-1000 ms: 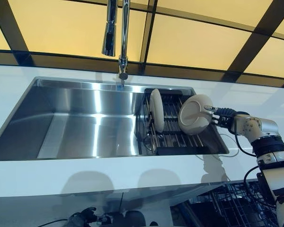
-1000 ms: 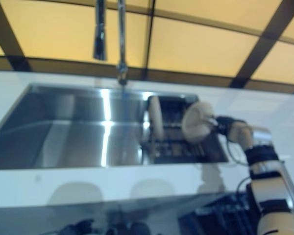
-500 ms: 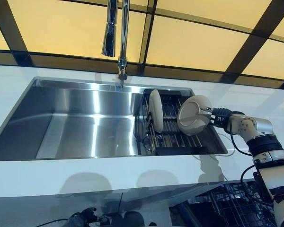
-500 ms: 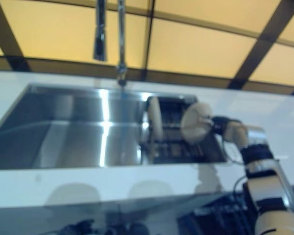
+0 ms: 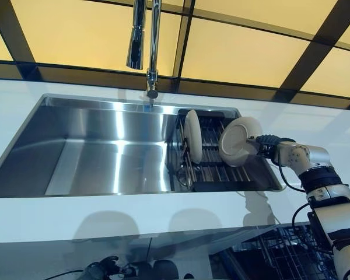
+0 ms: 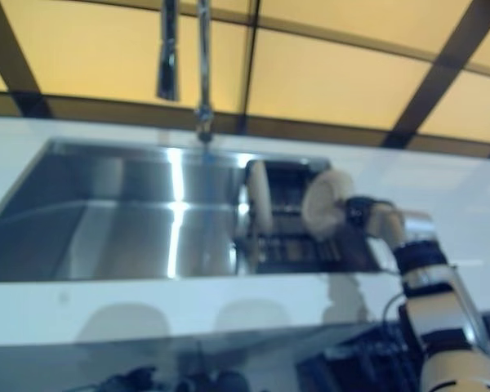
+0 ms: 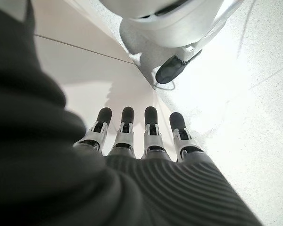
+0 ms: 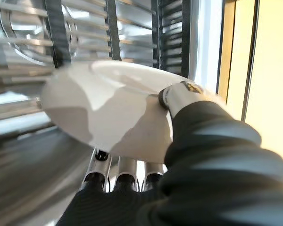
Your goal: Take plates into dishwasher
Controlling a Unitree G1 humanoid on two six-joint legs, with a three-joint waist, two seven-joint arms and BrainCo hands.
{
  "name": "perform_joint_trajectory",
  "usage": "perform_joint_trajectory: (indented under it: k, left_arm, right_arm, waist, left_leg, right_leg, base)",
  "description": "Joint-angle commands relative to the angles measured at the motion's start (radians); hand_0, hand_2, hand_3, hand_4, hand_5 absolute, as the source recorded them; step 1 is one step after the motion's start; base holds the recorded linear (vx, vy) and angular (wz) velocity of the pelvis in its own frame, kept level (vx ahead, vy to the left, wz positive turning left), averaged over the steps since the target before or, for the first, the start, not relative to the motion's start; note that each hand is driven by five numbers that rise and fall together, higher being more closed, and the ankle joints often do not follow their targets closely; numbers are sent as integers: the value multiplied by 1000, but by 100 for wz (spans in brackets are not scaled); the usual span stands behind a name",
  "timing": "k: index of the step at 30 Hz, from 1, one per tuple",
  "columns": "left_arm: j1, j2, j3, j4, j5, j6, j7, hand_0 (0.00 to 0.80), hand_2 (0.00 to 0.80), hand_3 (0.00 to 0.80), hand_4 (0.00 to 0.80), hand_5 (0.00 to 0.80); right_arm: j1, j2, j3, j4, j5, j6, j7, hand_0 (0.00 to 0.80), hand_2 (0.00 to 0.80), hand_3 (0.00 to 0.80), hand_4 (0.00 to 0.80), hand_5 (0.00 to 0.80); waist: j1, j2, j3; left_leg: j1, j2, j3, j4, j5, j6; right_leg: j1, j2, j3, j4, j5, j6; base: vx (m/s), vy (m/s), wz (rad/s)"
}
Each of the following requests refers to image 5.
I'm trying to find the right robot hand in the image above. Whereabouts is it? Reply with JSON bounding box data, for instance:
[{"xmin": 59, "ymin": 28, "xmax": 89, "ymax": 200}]
[{"xmin": 246, "ymin": 134, "xmax": 297, "ymax": 160}]

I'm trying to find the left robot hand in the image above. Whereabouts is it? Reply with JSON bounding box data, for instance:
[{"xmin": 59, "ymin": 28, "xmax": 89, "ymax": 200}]
[{"xmin": 84, "ymin": 255, "xmax": 120, "ymax": 280}]

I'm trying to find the cream plate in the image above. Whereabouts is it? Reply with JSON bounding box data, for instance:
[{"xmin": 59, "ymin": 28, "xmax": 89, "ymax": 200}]
[
  {"xmin": 184, "ymin": 110, "xmax": 204, "ymax": 163},
  {"xmin": 218, "ymin": 116, "xmax": 264, "ymax": 168}
]

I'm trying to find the built-in dishwasher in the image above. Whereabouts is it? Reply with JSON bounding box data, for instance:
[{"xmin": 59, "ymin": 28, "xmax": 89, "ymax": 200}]
[{"xmin": 208, "ymin": 222, "xmax": 339, "ymax": 280}]

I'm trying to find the black sink drying rack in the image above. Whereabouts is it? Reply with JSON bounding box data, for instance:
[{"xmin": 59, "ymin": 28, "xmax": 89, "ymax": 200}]
[{"xmin": 174, "ymin": 108, "xmax": 277, "ymax": 193}]

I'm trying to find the stainless steel sink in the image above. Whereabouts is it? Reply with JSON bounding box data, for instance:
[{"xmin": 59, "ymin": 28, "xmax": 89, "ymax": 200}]
[{"xmin": 0, "ymin": 93, "xmax": 282, "ymax": 200}]

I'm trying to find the chrome gooseneck kitchen faucet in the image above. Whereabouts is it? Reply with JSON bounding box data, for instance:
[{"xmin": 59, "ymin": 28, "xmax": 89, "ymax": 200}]
[{"xmin": 125, "ymin": 0, "xmax": 162, "ymax": 99}]

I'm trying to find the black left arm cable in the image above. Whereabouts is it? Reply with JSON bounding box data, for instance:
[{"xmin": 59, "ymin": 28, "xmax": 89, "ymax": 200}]
[{"xmin": 50, "ymin": 268, "xmax": 85, "ymax": 280}]

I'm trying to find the yellow window with dark frame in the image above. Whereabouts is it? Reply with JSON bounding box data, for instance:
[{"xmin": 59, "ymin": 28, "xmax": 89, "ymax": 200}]
[{"xmin": 0, "ymin": 0, "xmax": 350, "ymax": 111}]

